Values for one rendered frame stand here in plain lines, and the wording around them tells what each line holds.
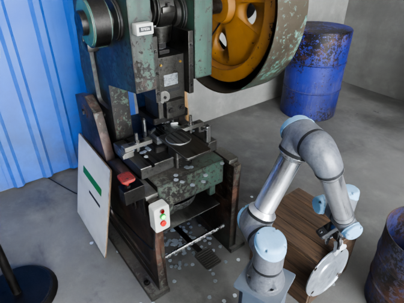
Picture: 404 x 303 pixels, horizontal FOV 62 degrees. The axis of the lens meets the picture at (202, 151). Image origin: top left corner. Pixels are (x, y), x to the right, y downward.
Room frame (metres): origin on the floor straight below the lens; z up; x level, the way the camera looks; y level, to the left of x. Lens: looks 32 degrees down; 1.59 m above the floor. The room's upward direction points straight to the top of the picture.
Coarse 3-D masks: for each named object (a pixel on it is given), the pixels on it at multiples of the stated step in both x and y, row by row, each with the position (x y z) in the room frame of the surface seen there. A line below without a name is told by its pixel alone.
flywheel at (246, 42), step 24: (240, 0) 1.63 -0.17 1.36; (264, 0) 1.52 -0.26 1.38; (216, 24) 1.77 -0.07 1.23; (240, 24) 1.63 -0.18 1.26; (264, 24) 1.46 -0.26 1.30; (216, 48) 1.76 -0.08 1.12; (240, 48) 1.62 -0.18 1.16; (264, 48) 1.45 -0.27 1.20; (216, 72) 1.70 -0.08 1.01; (240, 72) 1.56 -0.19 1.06
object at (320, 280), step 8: (328, 256) 1.06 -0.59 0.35; (336, 256) 1.09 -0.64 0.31; (344, 256) 1.13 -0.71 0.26; (320, 264) 1.03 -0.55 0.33; (328, 264) 1.06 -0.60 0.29; (336, 264) 1.09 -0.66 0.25; (344, 264) 1.14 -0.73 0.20; (312, 272) 1.00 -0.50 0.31; (320, 272) 1.04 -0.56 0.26; (328, 272) 1.07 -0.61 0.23; (336, 272) 1.11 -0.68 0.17; (312, 280) 1.01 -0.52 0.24; (320, 280) 1.04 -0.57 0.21; (328, 280) 1.08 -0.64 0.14; (312, 288) 1.02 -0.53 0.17; (320, 288) 1.06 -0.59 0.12
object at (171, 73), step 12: (168, 48) 1.50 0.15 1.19; (168, 60) 1.44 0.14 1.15; (180, 60) 1.46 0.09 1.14; (168, 72) 1.44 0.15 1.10; (180, 72) 1.47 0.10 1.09; (168, 84) 1.43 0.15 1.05; (180, 84) 1.47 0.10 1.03; (168, 96) 1.42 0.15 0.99; (180, 96) 1.46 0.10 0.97; (156, 108) 1.41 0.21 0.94; (168, 108) 1.39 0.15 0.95; (180, 108) 1.42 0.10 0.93
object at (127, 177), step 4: (124, 172) 1.16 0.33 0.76; (128, 172) 1.16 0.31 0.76; (120, 176) 1.13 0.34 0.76; (124, 176) 1.13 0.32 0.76; (128, 176) 1.13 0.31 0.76; (132, 176) 1.13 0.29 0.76; (120, 180) 1.10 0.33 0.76; (124, 180) 1.10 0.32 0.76; (128, 180) 1.10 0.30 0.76; (132, 180) 1.11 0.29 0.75; (124, 184) 1.09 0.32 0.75; (128, 184) 1.12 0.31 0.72
